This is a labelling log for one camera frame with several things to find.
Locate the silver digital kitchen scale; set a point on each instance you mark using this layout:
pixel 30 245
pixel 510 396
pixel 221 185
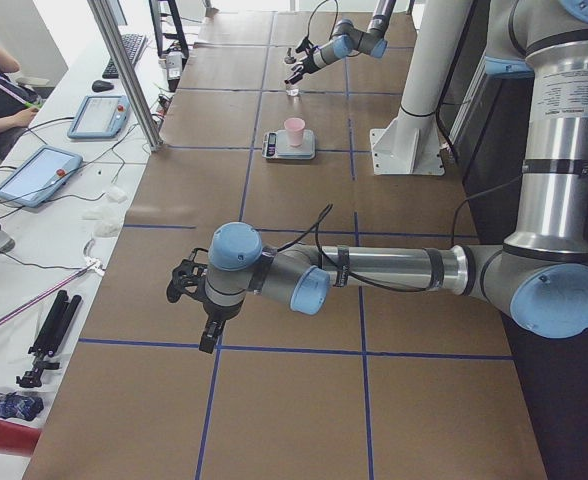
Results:
pixel 276 146

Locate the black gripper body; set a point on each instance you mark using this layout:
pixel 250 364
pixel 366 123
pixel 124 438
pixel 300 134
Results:
pixel 218 312
pixel 305 64

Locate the black folded tripod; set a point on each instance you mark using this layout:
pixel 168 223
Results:
pixel 49 339

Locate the blue teach pendant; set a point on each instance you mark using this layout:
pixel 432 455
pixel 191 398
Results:
pixel 39 177
pixel 99 117

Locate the aluminium frame post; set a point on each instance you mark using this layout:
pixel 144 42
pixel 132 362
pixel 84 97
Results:
pixel 112 38

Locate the black computer mouse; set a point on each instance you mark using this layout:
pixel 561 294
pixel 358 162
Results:
pixel 99 86

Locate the crumpled white tissue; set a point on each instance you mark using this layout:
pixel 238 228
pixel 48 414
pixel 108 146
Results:
pixel 107 222

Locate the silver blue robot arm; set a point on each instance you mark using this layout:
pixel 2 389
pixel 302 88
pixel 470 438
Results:
pixel 344 39
pixel 538 275

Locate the near blue teach pendant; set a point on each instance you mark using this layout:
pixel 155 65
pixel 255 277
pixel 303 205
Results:
pixel 39 177

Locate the red cylinder bottle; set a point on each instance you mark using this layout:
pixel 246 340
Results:
pixel 18 440

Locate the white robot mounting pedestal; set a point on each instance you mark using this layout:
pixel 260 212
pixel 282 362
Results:
pixel 409 145

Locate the far blue teach pendant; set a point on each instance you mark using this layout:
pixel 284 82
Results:
pixel 99 117

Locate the black computer keyboard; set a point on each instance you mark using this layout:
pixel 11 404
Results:
pixel 133 45

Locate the clear glass sauce bottle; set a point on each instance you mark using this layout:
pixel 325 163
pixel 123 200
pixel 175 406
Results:
pixel 291 90

